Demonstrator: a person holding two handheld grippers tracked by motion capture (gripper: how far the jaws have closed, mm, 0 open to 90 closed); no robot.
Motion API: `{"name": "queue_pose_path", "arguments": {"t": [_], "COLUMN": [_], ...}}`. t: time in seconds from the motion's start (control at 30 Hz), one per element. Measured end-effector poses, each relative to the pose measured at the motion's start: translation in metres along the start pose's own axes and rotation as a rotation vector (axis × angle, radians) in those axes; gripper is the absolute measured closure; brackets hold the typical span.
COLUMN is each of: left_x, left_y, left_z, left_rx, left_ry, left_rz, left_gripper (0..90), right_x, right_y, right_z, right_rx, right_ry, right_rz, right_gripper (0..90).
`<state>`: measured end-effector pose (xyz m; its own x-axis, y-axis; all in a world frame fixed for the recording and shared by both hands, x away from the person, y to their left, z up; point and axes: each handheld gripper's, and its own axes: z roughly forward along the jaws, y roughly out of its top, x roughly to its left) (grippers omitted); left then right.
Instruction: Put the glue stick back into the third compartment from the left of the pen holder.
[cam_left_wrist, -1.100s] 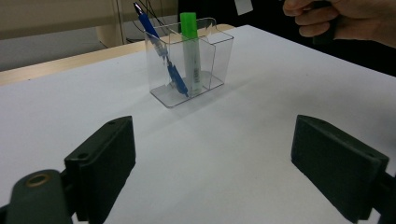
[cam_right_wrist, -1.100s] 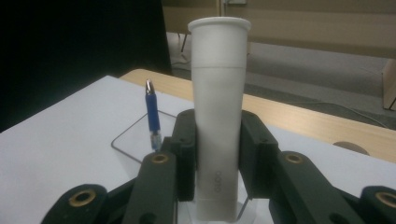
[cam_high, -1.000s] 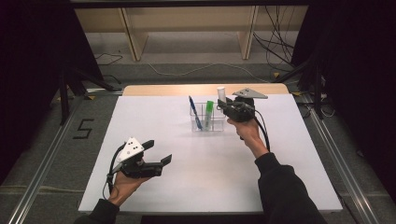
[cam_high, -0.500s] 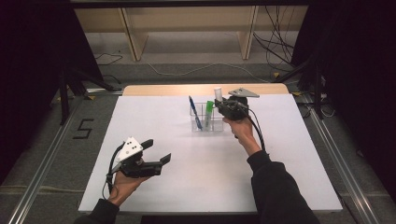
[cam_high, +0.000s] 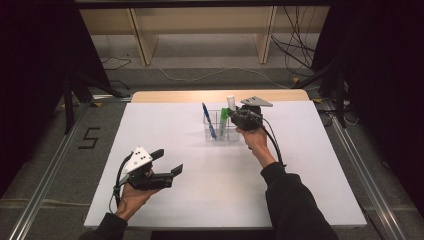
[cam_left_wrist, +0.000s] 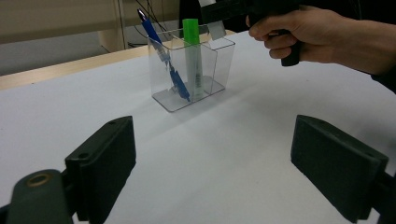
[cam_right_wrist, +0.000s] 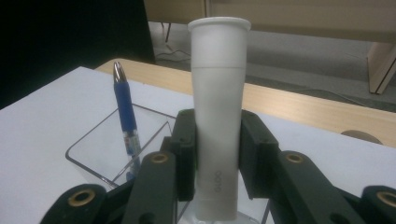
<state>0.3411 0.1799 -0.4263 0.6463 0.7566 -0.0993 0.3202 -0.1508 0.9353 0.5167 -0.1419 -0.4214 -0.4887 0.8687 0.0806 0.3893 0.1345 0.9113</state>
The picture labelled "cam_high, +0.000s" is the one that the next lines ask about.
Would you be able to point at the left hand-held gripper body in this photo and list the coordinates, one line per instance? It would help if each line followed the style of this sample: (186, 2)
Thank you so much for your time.
(140, 160)

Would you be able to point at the green highlighter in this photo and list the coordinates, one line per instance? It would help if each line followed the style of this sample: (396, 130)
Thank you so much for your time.
(224, 116)

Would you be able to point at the white eraser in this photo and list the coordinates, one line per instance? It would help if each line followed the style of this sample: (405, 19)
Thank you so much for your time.
(231, 101)

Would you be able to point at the clear plastic organizer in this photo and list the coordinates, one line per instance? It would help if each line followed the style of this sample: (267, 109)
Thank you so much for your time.
(230, 135)

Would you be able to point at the black metal stand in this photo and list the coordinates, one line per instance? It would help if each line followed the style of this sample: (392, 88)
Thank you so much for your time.
(68, 106)
(340, 100)

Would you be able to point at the person's left hand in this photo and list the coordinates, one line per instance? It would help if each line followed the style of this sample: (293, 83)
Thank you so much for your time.
(131, 200)

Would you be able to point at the aluminium floor rail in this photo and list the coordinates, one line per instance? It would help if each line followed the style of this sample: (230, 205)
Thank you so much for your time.
(370, 186)
(43, 186)

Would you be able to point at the black curtain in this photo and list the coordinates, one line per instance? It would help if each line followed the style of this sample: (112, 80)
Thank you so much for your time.
(383, 66)
(33, 66)

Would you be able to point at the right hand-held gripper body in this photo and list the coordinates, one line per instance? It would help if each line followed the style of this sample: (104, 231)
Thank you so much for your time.
(250, 118)

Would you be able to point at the person's right hand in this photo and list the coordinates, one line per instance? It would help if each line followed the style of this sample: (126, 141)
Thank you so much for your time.
(256, 141)

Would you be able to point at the light wooden shelf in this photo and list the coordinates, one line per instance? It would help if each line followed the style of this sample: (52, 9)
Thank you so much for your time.
(146, 46)

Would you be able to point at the blue pen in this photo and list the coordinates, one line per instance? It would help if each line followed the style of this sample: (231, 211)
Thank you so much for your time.
(209, 120)

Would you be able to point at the light wooden table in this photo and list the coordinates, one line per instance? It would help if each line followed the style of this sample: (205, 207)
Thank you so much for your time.
(183, 96)

